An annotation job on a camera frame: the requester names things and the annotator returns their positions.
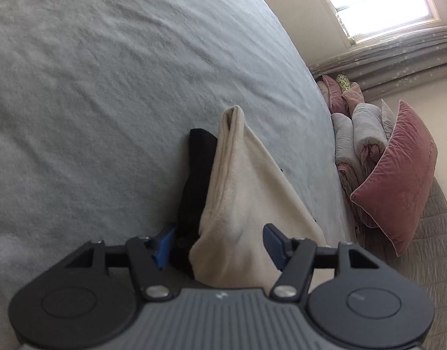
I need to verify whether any bed with grey sheet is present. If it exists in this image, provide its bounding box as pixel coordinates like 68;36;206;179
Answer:
0;0;355;300

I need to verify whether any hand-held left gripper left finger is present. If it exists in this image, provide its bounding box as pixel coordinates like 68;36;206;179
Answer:
65;224;178;301

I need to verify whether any folded grey and pink quilt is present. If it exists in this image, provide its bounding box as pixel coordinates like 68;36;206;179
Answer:
331;98;397;227

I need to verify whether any window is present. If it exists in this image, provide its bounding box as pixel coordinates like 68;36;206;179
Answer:
305;0;447;46

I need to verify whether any small pink cushion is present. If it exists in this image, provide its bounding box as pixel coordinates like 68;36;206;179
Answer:
316;75;342;115
341;81;363;115

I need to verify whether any grey patterned curtain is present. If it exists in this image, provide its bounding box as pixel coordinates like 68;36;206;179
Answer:
307;24;447;99

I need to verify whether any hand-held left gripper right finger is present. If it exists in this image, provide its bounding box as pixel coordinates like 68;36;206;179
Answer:
263;223;380;301

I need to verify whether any large pink velvet pillow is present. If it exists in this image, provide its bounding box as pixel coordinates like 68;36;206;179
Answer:
350;99;439;257

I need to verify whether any cream and black bear sweatshirt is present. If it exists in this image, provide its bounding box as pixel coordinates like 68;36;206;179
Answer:
176;105;328;288

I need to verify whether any grey quilted headboard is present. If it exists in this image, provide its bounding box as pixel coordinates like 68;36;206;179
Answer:
355;178;447;300

